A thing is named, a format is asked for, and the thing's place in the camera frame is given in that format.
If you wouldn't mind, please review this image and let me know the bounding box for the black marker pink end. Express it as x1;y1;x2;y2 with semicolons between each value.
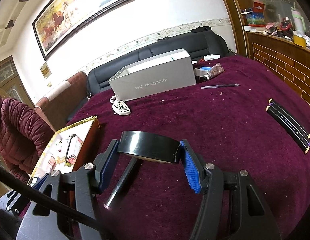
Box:
104;158;143;210

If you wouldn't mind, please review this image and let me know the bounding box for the black marker yellow cap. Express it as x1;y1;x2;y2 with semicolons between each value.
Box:
65;133;77;168

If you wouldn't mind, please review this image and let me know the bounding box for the black tape roll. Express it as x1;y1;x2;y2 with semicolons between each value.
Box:
117;131;180;165

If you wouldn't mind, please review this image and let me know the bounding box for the grey red carton box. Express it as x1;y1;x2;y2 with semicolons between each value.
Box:
65;135;83;167

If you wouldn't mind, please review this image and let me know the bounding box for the white gold-rimmed tray box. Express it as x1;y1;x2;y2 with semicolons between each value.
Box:
28;115;100;186

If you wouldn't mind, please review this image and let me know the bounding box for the white remote key fob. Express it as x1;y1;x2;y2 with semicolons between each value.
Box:
110;96;131;116

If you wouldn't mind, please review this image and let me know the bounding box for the brown upholstered chair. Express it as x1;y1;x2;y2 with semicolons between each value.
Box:
34;72;88;131

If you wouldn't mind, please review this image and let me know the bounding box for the maroon bed blanket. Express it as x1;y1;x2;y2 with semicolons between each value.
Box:
72;56;310;239

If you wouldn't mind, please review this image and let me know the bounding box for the person in maroon jacket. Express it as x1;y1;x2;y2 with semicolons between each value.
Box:
0;96;54;183

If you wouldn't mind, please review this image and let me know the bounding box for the thin ballpoint pen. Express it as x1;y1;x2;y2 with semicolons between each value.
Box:
201;83;240;89

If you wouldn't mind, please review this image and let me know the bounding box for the grey red dragonfly shoebox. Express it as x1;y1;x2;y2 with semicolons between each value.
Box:
109;48;196;101

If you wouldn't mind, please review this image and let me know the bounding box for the brown cosmetic tube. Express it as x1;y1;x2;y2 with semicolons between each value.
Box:
204;63;225;80

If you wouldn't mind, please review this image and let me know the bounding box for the black leather sofa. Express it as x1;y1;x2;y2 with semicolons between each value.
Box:
86;31;236;98

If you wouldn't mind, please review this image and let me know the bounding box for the wooden shelf counter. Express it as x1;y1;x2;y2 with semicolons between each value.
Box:
246;31;310;106

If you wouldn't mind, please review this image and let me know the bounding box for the framed horse painting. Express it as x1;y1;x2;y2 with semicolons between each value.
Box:
32;0;130;60

